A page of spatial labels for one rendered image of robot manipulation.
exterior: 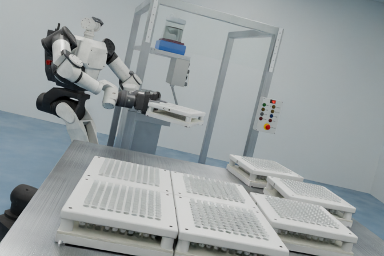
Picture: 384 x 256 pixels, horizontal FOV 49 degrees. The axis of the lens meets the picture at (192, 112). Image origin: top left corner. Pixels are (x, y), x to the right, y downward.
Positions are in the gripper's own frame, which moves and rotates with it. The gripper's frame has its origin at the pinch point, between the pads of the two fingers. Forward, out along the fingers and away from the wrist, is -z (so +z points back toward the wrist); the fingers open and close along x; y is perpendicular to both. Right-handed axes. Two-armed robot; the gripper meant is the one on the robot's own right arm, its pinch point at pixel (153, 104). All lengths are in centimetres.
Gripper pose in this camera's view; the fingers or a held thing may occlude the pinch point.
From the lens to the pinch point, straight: 223.6
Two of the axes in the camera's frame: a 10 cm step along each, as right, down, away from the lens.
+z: -9.5, -1.8, -2.4
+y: 2.2, 1.3, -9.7
